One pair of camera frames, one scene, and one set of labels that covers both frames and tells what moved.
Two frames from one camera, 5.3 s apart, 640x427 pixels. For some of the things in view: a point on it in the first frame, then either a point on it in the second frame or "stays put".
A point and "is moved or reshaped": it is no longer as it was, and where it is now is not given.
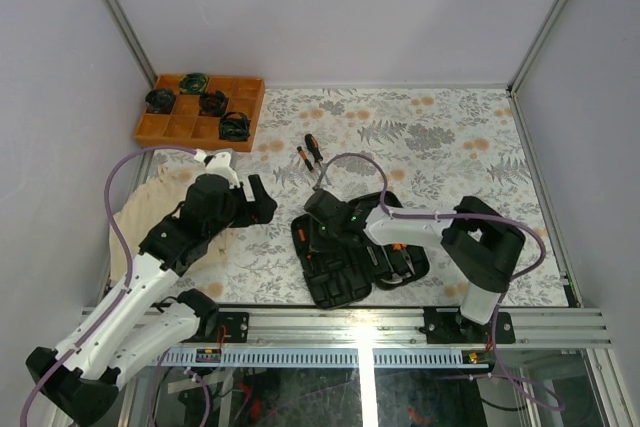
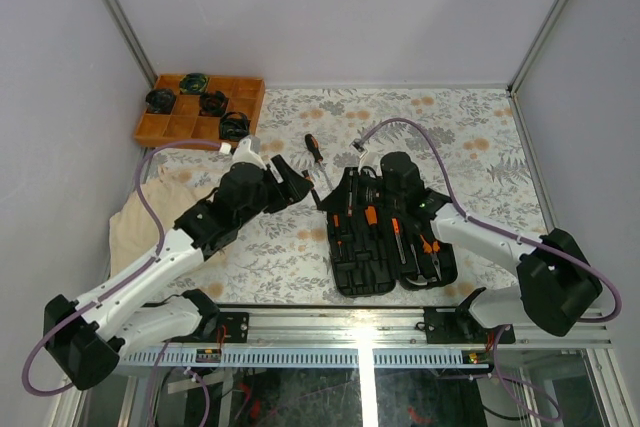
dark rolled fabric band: [234, 126] stays put
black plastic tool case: [341, 265] is moved or reshaped
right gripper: [322, 247] → [346, 197]
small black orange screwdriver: [305, 159] → [313, 192]
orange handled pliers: [403, 247] → [433, 250]
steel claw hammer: [395, 278] → [420, 280]
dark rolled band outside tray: [160, 101] stays put
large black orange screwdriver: [314, 147] stays put
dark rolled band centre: [212, 103] stays put
